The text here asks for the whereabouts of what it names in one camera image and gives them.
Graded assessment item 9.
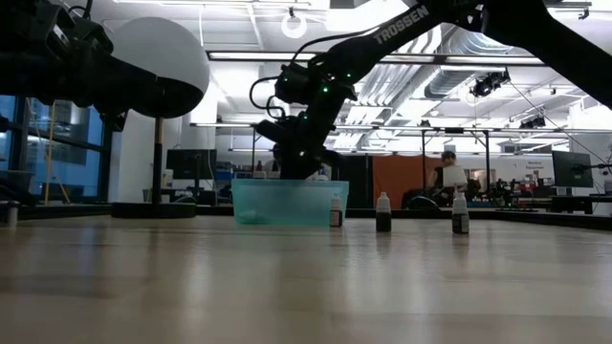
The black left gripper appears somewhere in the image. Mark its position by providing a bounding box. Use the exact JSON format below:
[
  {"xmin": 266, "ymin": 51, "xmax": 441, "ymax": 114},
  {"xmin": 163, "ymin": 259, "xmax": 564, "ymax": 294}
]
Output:
[{"xmin": 0, "ymin": 51, "xmax": 144, "ymax": 134}]

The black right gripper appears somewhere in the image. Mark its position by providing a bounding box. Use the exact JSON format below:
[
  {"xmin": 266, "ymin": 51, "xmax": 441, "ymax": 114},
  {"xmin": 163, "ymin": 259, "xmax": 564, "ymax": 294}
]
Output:
[{"xmin": 272, "ymin": 102, "xmax": 345, "ymax": 181}]

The small purple food coloring bottle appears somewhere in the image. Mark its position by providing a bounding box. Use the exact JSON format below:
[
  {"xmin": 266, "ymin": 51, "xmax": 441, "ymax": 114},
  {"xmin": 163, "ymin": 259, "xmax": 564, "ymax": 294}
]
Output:
[{"xmin": 451, "ymin": 192, "xmax": 470, "ymax": 235}]

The teal translucent plastic bin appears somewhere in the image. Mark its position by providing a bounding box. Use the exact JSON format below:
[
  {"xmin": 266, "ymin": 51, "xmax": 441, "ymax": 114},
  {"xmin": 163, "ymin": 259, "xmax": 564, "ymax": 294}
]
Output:
[{"xmin": 231, "ymin": 179, "xmax": 351, "ymax": 227}]

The white globe lamp black base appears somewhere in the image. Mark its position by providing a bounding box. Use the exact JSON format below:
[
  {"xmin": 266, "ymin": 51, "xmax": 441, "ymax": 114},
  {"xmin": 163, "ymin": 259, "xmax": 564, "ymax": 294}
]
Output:
[{"xmin": 109, "ymin": 16, "xmax": 211, "ymax": 220}]

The orange partition panel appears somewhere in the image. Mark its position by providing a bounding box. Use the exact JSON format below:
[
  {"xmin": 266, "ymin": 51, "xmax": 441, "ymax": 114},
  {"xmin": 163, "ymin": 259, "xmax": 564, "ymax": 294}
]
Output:
[{"xmin": 372, "ymin": 155, "xmax": 448, "ymax": 210}]

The black computer monitor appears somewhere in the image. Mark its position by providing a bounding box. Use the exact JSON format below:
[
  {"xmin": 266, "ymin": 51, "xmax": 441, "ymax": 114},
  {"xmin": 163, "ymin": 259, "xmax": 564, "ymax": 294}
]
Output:
[
  {"xmin": 165, "ymin": 148, "xmax": 218, "ymax": 181},
  {"xmin": 552, "ymin": 150, "xmax": 595, "ymax": 189}
]

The person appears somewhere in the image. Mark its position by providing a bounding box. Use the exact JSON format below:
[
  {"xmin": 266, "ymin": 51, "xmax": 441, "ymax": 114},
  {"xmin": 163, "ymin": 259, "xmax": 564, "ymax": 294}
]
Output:
[{"xmin": 426, "ymin": 150, "xmax": 470, "ymax": 192}]

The white lampshade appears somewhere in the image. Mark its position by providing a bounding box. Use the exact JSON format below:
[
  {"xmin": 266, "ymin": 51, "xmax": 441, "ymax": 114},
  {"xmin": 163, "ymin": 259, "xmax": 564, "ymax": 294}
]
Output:
[{"xmin": 442, "ymin": 165, "xmax": 469, "ymax": 188}]

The small white cylinder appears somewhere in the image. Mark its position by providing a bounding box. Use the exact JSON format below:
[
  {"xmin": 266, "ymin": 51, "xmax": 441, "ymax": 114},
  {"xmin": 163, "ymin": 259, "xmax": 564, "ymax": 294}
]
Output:
[{"xmin": 0, "ymin": 200, "xmax": 21, "ymax": 228}]

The dark desk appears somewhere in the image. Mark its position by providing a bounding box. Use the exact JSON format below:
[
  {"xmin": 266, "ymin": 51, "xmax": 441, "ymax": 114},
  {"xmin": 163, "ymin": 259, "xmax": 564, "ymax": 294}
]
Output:
[{"xmin": 549, "ymin": 194, "xmax": 612, "ymax": 215}]

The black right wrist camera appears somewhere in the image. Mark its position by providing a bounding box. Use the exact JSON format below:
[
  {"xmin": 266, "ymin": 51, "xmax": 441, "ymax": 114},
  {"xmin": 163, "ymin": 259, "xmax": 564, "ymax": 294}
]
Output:
[{"xmin": 254, "ymin": 118, "xmax": 288, "ymax": 144}]

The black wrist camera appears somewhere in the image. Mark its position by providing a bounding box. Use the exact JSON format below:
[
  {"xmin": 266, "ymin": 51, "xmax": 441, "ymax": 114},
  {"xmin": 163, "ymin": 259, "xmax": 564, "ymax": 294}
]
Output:
[
  {"xmin": 46, "ymin": 17, "xmax": 115, "ymax": 57},
  {"xmin": 254, "ymin": 118, "xmax": 288, "ymax": 144}
]

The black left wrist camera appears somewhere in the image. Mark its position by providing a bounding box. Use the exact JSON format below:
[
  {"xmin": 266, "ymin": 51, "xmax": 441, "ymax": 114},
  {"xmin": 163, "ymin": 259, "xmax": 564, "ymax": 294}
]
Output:
[{"xmin": 46, "ymin": 17, "xmax": 115, "ymax": 57}]

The silver ventilation duct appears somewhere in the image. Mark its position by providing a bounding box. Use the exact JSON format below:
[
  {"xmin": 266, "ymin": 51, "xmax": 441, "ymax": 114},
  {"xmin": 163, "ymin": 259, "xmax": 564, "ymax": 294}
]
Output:
[{"xmin": 423, "ymin": 28, "xmax": 532, "ymax": 99}]

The black ceiling-mounted camera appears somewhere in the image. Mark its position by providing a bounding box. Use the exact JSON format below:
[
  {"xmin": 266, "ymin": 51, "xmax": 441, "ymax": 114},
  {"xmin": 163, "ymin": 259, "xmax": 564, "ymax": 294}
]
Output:
[{"xmin": 470, "ymin": 71, "xmax": 512, "ymax": 99}]

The black aluminium table frame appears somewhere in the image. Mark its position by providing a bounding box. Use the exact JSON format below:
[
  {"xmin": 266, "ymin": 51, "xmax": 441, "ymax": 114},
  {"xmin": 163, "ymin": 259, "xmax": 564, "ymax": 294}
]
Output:
[{"xmin": 0, "ymin": 200, "xmax": 612, "ymax": 231}]

